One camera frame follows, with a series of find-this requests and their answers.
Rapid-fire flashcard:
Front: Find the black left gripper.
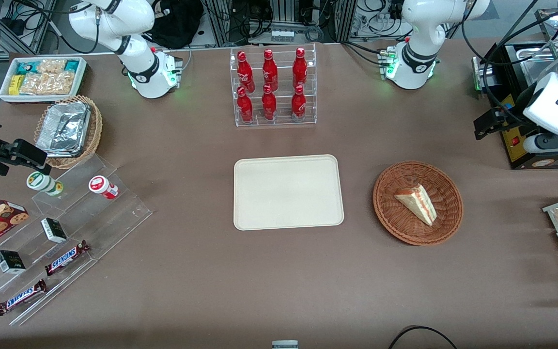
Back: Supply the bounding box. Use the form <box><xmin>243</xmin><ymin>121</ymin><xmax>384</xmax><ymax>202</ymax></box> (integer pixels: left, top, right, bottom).
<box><xmin>474</xmin><ymin>110</ymin><xmax>539</xmax><ymax>142</ymax></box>

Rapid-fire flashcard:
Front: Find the triangle sandwich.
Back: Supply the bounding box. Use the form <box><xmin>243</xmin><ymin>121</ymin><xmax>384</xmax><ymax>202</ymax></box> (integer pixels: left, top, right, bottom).
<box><xmin>394</xmin><ymin>184</ymin><xmax>438</xmax><ymax>227</ymax></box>

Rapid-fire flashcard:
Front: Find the oval wicker basket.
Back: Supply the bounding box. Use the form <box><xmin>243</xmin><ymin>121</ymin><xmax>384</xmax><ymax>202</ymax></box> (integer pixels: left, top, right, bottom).
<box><xmin>33</xmin><ymin>95</ymin><xmax>103</xmax><ymax>170</ymax></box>

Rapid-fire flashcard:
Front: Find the round brown wicker basket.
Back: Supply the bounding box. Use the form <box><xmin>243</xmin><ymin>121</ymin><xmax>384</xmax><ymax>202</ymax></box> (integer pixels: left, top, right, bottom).
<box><xmin>372</xmin><ymin>160</ymin><xmax>464</xmax><ymax>247</ymax></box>

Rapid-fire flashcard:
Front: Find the beige plastic serving tray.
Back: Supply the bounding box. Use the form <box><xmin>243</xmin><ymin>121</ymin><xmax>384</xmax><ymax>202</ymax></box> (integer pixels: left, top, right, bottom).
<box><xmin>233</xmin><ymin>154</ymin><xmax>345</xmax><ymax>231</ymax></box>

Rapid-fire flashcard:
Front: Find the green lidded yoghurt cup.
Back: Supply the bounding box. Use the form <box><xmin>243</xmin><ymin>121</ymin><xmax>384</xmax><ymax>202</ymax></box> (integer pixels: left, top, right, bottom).
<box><xmin>26</xmin><ymin>171</ymin><xmax>64</xmax><ymax>197</ymax></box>

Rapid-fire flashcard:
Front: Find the black food warmer appliance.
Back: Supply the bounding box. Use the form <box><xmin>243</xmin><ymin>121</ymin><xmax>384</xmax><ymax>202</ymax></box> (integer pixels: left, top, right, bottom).
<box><xmin>472</xmin><ymin>41</ymin><xmax>558</xmax><ymax>171</ymax></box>

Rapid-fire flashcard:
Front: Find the aluminium foil container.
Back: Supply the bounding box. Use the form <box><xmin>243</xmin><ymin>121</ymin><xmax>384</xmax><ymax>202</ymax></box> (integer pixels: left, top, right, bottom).
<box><xmin>35</xmin><ymin>101</ymin><xmax>91</xmax><ymax>159</ymax></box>

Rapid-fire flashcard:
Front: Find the small black box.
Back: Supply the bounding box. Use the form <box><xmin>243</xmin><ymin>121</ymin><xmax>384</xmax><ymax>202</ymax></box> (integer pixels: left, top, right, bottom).
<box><xmin>0</xmin><ymin>250</ymin><xmax>27</xmax><ymax>275</ymax></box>
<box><xmin>40</xmin><ymin>218</ymin><xmax>68</xmax><ymax>244</ymax></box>

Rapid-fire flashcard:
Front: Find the clear bag of crackers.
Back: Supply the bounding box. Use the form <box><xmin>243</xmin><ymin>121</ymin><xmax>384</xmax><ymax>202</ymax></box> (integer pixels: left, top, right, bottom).
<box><xmin>19</xmin><ymin>72</ymin><xmax>75</xmax><ymax>96</ymax></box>
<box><xmin>36</xmin><ymin>59</ymin><xmax>67</xmax><ymax>75</ymax></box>

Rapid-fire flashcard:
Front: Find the red lidded yoghurt cup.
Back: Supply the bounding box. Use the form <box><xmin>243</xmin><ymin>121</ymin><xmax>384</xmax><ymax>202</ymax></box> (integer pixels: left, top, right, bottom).
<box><xmin>88</xmin><ymin>175</ymin><xmax>120</xmax><ymax>201</ymax></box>

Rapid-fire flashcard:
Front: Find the snickers chocolate bar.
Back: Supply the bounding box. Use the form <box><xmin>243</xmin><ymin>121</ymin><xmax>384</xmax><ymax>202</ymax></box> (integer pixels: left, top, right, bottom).
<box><xmin>45</xmin><ymin>239</ymin><xmax>91</xmax><ymax>277</ymax></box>
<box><xmin>0</xmin><ymin>279</ymin><xmax>48</xmax><ymax>317</ymax></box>

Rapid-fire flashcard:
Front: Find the white rectangular snack bin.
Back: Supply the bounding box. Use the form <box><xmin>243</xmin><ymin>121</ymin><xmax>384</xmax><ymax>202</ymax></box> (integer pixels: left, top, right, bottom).
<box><xmin>0</xmin><ymin>56</ymin><xmax>89</xmax><ymax>104</ymax></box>

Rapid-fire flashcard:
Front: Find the clear acrylic stepped display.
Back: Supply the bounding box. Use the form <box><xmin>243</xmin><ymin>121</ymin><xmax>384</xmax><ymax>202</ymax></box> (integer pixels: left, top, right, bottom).
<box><xmin>0</xmin><ymin>154</ymin><xmax>153</xmax><ymax>326</ymax></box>

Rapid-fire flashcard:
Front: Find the red cola bottle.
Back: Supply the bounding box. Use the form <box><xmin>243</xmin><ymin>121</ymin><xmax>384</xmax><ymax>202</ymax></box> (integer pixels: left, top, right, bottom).
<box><xmin>236</xmin><ymin>86</ymin><xmax>254</xmax><ymax>123</ymax></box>
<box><xmin>261</xmin><ymin>84</ymin><xmax>278</xmax><ymax>121</ymax></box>
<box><xmin>292</xmin><ymin>47</ymin><xmax>308</xmax><ymax>90</ymax></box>
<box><xmin>262</xmin><ymin>48</ymin><xmax>279</xmax><ymax>92</ymax></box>
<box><xmin>291</xmin><ymin>84</ymin><xmax>307</xmax><ymax>122</ymax></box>
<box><xmin>236</xmin><ymin>50</ymin><xmax>256</xmax><ymax>94</ymax></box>

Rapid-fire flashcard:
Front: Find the clear acrylic bottle rack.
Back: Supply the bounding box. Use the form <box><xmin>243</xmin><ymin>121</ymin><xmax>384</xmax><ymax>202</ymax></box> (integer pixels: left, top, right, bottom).
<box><xmin>229</xmin><ymin>43</ymin><xmax>318</xmax><ymax>128</ymax></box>

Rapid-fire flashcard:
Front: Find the black bag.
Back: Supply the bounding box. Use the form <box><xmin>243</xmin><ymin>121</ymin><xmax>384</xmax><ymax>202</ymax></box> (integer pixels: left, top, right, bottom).
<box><xmin>144</xmin><ymin>0</ymin><xmax>205</xmax><ymax>50</ymax></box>

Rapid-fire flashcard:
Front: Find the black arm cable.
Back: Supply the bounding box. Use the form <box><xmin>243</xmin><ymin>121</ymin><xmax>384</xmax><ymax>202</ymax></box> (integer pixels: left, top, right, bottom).
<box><xmin>461</xmin><ymin>0</ymin><xmax>558</xmax><ymax>127</ymax></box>

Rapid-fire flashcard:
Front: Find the black cable loop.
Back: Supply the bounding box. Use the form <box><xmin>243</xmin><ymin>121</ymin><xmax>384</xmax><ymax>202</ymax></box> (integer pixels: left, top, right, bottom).
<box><xmin>387</xmin><ymin>325</ymin><xmax>460</xmax><ymax>349</ymax></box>

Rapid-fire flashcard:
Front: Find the aluminium frame post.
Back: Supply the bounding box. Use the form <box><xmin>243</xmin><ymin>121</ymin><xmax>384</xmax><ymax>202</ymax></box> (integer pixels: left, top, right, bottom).
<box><xmin>203</xmin><ymin>0</ymin><xmax>234</xmax><ymax>48</ymax></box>

